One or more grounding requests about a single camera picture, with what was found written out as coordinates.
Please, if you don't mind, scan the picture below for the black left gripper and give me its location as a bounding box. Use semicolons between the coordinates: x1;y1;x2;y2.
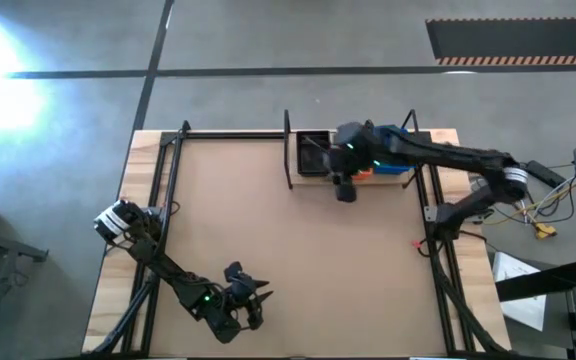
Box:
223;260;275;332

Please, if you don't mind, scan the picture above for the black plastic basket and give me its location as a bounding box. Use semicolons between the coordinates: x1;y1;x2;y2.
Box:
295;130;333;178

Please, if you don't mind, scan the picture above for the blue plastic basket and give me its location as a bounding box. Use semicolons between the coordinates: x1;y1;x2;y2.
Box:
371;124;415;176

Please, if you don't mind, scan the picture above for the white paper sheet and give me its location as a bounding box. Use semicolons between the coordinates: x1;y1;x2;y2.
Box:
491;250;548;333

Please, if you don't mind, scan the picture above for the black power strip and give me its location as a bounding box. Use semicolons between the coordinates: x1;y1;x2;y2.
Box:
524;159;568;190

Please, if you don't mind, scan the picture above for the yellow connector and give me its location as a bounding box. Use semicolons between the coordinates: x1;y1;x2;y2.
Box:
532;221;559;241

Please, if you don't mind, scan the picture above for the black hazard-striped floor mat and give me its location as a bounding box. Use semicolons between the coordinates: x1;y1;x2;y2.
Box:
424;16;576;67

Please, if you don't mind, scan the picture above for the black metal shelf end frame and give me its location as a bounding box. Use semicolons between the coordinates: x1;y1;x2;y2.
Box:
282;109;294;191
400;108;425;190

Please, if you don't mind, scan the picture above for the black metal rig frame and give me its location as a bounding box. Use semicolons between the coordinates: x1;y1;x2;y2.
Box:
85;119;515;358

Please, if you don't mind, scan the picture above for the yellow cable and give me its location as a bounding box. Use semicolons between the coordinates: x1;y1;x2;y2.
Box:
482;183;576;226

